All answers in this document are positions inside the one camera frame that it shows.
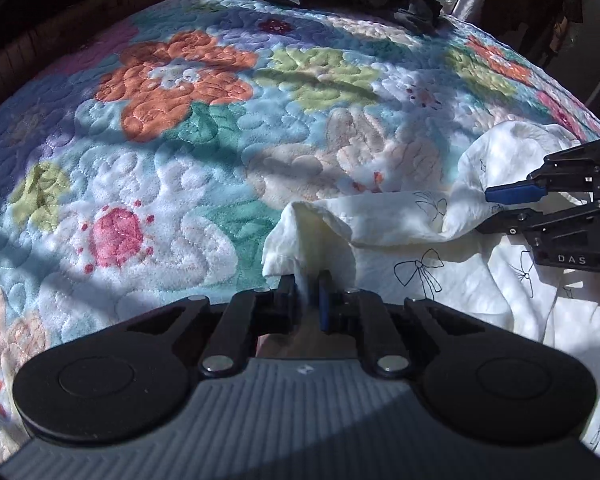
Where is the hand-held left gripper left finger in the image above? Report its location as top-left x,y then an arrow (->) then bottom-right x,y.
125,275 -> 301,378

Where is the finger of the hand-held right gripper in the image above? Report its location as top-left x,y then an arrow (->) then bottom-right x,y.
475,199 -> 600,236
485,136 -> 600,205

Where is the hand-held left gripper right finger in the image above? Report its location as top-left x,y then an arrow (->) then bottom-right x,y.
317,270 -> 486,381

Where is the white bow-print garment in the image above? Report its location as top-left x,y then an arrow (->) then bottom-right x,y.
261,120 -> 600,456

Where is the floral quilted blanket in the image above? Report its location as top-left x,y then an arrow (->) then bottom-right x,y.
0,0 -> 600,466

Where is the dark hanging jacket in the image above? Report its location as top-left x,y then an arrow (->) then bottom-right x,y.
480,0 -> 600,68

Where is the pink suitcase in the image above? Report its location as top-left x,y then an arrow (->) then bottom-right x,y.
0,0 -> 148,116

